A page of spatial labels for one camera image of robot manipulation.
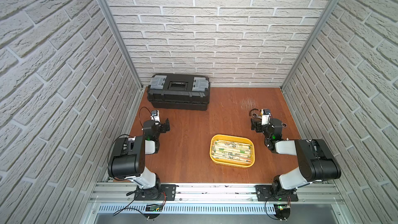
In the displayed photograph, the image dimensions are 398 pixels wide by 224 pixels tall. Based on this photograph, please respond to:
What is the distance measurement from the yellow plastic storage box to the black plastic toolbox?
10.1 inches

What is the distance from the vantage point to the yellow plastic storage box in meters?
0.82

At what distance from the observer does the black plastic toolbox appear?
0.96 metres
